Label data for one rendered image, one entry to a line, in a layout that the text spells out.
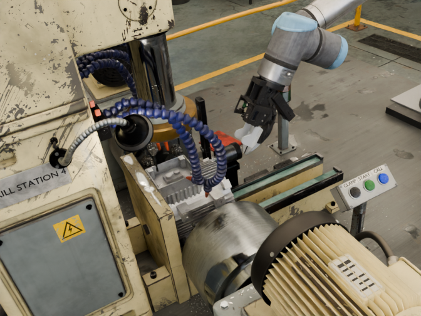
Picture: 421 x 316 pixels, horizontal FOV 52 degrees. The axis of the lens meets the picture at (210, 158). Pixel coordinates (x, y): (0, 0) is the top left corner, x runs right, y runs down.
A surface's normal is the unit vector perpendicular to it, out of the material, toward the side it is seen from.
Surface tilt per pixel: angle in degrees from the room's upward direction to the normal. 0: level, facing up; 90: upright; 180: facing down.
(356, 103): 0
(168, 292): 90
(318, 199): 90
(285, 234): 23
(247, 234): 2
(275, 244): 36
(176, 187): 90
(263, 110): 90
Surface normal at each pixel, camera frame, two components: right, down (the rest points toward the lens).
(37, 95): 0.47, 0.49
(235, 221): -0.13, -0.79
